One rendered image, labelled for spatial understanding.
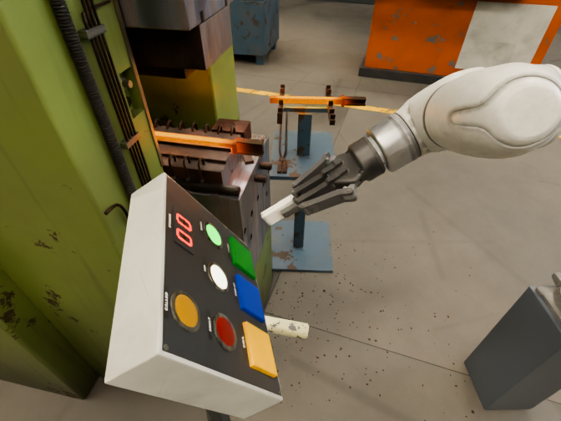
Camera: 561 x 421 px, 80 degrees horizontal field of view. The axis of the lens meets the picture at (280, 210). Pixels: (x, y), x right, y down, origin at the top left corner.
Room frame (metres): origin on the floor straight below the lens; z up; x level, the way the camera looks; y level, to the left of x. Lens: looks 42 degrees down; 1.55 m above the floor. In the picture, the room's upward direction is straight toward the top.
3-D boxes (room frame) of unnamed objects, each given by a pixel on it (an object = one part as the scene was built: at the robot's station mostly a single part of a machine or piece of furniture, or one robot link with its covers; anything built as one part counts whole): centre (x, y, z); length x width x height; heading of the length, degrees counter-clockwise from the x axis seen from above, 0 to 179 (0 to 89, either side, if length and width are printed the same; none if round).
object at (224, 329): (0.24, 0.08, 1.09); 0.05 x 0.03 x 0.04; 168
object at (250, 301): (0.35, 0.06, 1.01); 0.07 x 0.05 x 0.07; 13
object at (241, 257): (0.45, 0.08, 1.01); 0.07 x 0.05 x 0.07; 13
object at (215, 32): (0.93, 0.36, 1.32); 0.42 x 0.20 x 0.10; 78
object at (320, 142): (1.37, -0.11, 0.67); 0.40 x 0.30 x 0.02; 177
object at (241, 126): (1.07, 0.17, 0.95); 0.12 x 0.09 x 0.07; 78
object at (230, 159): (0.93, 0.36, 0.96); 0.42 x 0.20 x 0.09; 78
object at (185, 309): (0.23, 0.12, 1.16); 0.05 x 0.03 x 0.04; 168
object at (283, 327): (0.53, 0.13, 0.62); 0.44 x 0.05 x 0.05; 78
